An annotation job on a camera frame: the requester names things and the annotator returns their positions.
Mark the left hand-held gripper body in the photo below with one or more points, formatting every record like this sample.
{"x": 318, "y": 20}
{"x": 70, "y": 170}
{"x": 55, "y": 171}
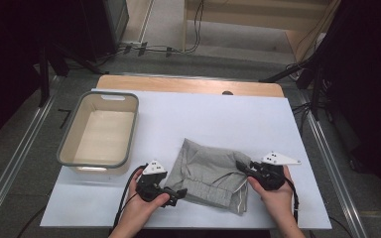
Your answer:
{"x": 150, "y": 186}

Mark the white sheet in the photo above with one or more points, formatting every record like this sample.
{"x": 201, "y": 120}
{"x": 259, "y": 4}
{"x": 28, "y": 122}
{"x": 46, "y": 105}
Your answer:
{"x": 211, "y": 115}

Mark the white power strip with plugs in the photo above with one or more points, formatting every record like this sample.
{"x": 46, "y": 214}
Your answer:
{"x": 134, "y": 43}

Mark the person's left hand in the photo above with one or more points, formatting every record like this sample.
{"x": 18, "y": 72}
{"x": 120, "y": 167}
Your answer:
{"x": 140, "y": 211}

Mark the wooden table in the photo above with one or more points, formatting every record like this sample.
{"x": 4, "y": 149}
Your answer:
{"x": 178, "y": 84}

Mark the person's right hand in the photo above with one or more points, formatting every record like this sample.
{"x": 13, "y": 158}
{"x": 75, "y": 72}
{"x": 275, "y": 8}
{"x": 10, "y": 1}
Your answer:
{"x": 278, "y": 201}

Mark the black curtain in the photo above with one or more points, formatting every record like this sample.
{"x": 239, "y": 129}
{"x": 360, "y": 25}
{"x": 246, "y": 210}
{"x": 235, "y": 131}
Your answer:
{"x": 370, "y": 82}
{"x": 6, "y": 66}

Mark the grey shorts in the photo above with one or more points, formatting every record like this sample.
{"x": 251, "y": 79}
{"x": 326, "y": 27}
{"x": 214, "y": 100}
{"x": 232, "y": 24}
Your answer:
{"x": 208, "y": 172}

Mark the metal floor rail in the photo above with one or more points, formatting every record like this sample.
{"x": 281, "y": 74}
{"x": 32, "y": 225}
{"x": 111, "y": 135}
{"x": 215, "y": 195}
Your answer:
{"x": 324, "y": 148}
{"x": 16, "y": 162}

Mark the dark cabinet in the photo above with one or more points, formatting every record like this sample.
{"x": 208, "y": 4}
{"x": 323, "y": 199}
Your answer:
{"x": 109, "y": 26}

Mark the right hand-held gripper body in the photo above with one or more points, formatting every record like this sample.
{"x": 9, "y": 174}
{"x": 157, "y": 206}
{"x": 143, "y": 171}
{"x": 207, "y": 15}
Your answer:
{"x": 269, "y": 173}

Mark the light wooden furniture frame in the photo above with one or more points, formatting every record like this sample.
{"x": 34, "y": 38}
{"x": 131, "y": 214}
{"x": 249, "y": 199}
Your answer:
{"x": 244, "y": 23}

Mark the black tripod stand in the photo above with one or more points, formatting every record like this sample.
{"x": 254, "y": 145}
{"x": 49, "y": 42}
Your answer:
{"x": 44, "y": 76}

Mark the beige bin with grey rim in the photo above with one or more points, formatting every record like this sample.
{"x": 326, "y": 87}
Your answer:
{"x": 102, "y": 139}

